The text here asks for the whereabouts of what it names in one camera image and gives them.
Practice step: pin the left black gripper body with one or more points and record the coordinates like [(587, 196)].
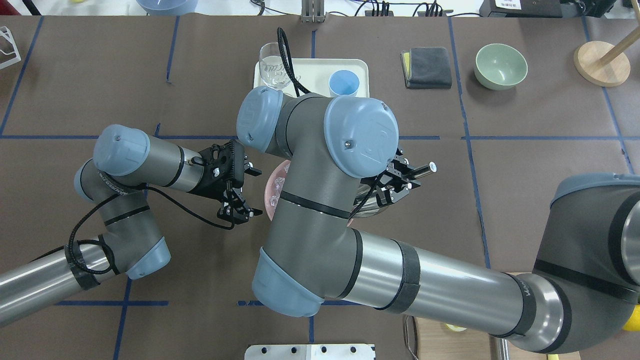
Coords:
[(212, 187)]

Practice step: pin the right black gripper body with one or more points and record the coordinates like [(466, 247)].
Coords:
[(395, 194)]

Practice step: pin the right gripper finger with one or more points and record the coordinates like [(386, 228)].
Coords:
[(387, 195), (403, 170)]

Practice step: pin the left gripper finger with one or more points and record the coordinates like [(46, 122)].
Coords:
[(250, 170), (234, 207)]

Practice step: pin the stainless steel ice scoop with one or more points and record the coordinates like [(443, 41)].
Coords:
[(365, 204)]

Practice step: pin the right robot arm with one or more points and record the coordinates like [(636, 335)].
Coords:
[(581, 291)]

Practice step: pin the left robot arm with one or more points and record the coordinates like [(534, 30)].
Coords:
[(120, 234)]

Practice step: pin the blue plastic cup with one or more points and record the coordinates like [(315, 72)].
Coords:
[(343, 83)]

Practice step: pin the wooden cup stand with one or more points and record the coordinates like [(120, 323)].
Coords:
[(604, 64)]

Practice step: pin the pink bowl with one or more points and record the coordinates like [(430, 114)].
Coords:
[(269, 212)]

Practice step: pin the clear wine glass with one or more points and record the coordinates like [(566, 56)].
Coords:
[(272, 69)]

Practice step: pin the grey yellow folded cloth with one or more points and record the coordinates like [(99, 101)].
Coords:
[(427, 68)]

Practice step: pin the cream bear tray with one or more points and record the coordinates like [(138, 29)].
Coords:
[(314, 74)]

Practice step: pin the green bowl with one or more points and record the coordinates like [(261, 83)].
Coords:
[(500, 67)]

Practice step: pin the lemon half slice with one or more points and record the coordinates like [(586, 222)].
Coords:
[(455, 328)]

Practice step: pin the wooden cutting board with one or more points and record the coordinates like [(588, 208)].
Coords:
[(430, 340)]

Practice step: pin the blue bowl on side table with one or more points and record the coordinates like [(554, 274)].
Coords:
[(168, 7)]

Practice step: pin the steel muddler black cap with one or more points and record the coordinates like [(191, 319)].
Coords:
[(498, 348)]

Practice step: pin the yellow lemon round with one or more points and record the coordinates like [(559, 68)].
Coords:
[(633, 322)]

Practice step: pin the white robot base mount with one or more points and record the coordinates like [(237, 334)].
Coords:
[(340, 351)]

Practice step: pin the white wire rack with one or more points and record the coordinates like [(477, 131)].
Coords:
[(9, 52)]

